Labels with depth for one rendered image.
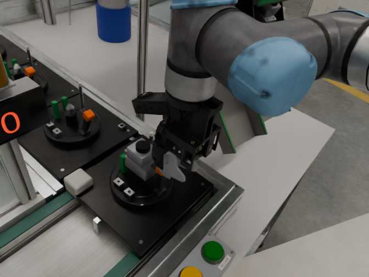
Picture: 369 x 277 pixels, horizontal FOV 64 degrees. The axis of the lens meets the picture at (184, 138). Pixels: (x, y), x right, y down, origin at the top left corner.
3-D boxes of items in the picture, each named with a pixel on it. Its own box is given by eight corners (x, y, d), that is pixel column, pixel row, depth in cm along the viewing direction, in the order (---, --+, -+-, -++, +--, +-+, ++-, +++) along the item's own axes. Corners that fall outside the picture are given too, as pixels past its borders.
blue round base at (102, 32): (137, 37, 146) (138, 6, 136) (112, 46, 137) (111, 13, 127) (116, 26, 153) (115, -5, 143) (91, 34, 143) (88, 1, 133)
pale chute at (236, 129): (255, 136, 83) (268, 133, 79) (223, 154, 76) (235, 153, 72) (219, 38, 79) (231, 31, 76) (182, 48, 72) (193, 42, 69)
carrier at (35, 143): (138, 136, 82) (139, 99, 74) (61, 185, 67) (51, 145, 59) (83, 97, 92) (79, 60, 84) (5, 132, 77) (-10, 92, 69)
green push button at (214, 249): (225, 254, 60) (228, 249, 59) (214, 269, 57) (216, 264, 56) (210, 241, 62) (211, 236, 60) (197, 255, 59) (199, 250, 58)
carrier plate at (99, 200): (212, 189, 72) (214, 183, 70) (140, 260, 57) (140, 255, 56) (142, 139, 82) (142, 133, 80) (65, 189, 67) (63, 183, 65)
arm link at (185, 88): (154, 61, 40) (192, 44, 45) (152, 89, 43) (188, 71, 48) (198, 85, 37) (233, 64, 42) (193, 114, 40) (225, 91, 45)
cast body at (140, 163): (160, 170, 64) (162, 147, 60) (145, 182, 62) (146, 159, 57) (133, 150, 68) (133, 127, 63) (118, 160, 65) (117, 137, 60)
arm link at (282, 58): (356, 40, 29) (277, 0, 35) (275, 60, 24) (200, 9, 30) (322, 105, 34) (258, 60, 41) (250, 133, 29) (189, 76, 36)
